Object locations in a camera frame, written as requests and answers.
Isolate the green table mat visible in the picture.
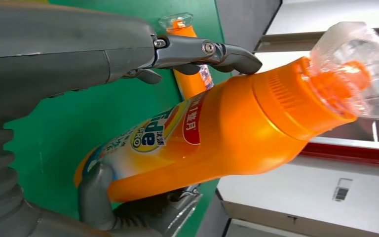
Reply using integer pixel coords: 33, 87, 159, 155
3, 0, 232, 237

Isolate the orange detergent bottle front label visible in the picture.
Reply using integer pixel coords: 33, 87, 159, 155
74, 21, 379, 203

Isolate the red cabinet with pale frame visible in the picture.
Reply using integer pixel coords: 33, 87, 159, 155
299, 135, 379, 169

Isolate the white barcode sticker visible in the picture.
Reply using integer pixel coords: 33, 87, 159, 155
332, 177, 354, 202

